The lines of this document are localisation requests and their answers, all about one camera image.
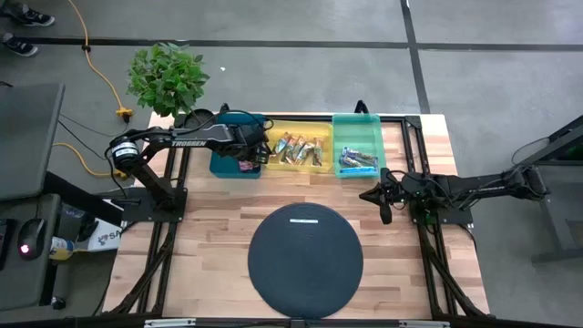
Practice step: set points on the black plant pot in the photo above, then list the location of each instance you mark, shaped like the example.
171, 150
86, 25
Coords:
198, 115

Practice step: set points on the yellow plastic bin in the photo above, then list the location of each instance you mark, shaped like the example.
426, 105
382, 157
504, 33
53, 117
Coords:
319, 130

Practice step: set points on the black computer mouse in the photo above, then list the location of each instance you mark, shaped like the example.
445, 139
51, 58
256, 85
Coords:
31, 237

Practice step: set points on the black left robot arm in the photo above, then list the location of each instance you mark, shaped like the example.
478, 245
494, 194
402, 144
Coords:
191, 142

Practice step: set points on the black flat device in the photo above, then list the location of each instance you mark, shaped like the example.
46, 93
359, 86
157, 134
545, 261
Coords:
3, 241

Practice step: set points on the person's feet in sneakers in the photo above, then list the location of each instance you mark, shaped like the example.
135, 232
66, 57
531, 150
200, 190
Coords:
36, 18

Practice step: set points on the black aluminium table frame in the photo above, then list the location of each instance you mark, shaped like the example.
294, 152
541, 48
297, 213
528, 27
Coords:
413, 122

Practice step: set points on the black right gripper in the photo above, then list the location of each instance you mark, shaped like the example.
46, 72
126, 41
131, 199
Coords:
386, 200

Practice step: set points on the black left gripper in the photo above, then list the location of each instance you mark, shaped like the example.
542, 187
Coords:
250, 136

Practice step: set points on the green plastic bin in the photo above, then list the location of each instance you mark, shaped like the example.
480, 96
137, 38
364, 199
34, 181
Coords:
360, 132

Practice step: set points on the yellow white bottle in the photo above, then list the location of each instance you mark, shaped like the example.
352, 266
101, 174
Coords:
59, 248

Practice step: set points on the red-end chewy granola bar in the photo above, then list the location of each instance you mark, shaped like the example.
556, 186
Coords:
246, 165

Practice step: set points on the white printed box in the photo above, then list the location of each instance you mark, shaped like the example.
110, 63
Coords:
107, 239

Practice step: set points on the green leafy plant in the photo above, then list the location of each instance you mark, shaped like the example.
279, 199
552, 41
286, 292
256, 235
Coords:
166, 79

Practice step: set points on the gray desk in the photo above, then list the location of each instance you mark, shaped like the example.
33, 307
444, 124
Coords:
27, 136

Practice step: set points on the blue plastic bin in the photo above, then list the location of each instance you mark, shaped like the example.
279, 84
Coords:
223, 166

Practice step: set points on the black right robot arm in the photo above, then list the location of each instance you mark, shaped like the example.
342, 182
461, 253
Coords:
473, 184

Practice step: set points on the black table clamp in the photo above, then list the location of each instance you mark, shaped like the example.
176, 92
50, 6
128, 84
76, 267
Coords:
224, 109
361, 102

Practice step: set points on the dark metal stand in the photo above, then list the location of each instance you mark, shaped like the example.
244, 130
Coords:
555, 218

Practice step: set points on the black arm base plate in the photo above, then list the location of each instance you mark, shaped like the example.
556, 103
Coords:
136, 209
460, 218

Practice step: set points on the round dark woven mat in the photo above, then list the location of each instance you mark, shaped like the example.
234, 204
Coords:
305, 273

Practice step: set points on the silver metal bracket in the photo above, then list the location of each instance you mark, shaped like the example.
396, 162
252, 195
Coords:
423, 324
169, 323

